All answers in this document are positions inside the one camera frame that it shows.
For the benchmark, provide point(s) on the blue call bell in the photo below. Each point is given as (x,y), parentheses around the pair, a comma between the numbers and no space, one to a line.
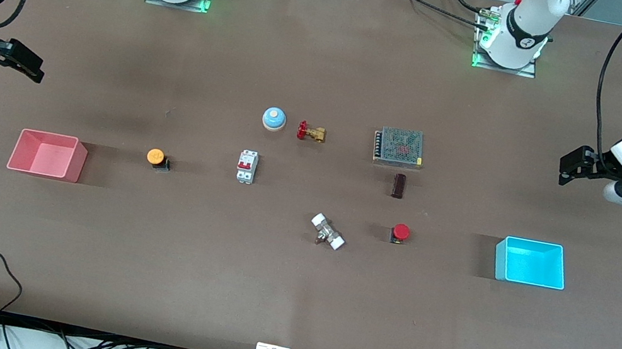
(274,119)

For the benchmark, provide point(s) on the cyan plastic box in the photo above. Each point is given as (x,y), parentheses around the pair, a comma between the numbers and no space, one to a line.
(532,264)

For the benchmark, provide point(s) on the pink plastic box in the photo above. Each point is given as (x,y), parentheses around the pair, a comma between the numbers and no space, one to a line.
(48,157)

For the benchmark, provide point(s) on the steel valve white ends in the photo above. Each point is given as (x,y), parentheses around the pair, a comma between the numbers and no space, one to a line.
(328,231)

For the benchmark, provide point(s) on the dark brown cylinder capacitor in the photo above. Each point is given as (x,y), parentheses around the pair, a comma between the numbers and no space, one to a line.
(399,185)

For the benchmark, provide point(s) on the red push button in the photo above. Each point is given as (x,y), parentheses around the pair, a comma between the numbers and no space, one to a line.
(400,232)

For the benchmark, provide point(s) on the metal mesh power supply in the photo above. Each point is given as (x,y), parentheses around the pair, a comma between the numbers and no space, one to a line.
(399,146)

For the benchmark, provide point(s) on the white red circuit breaker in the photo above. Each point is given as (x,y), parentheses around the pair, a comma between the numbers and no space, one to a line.
(246,166)

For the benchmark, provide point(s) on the yellow push button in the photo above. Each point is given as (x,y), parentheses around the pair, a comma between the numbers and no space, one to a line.
(156,157)

